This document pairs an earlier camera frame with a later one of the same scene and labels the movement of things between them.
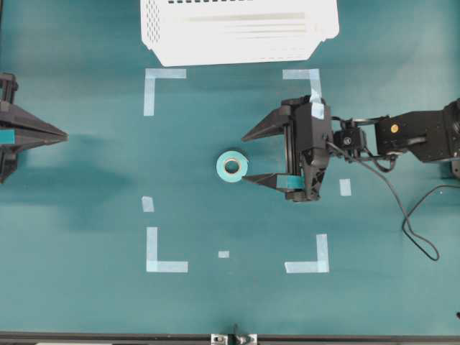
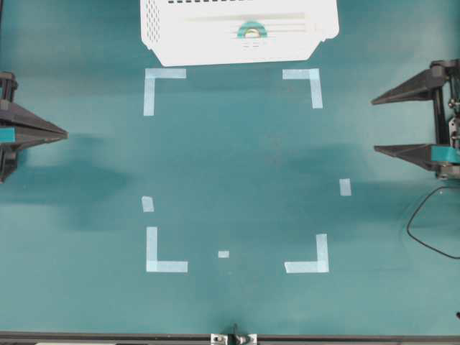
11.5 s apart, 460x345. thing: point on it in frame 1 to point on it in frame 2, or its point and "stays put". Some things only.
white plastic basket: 205,32 stays put
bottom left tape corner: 153,264 stays put
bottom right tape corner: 320,266 stays put
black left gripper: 19,129 stays put
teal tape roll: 231,165 to 256,26
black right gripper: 308,139 to 446,75
